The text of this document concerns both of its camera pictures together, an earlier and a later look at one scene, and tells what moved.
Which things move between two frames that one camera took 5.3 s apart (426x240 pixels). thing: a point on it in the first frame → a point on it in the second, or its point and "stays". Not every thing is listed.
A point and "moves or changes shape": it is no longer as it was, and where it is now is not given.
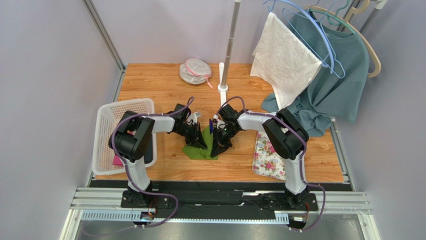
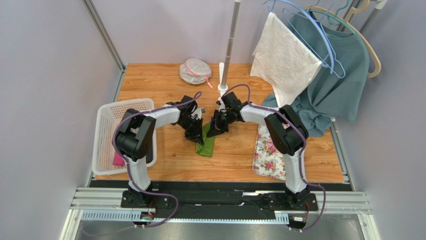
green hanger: [335, 17] stays
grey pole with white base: [223, 87] stays
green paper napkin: [196, 153] moves or changes shape
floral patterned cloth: [267, 160] stays
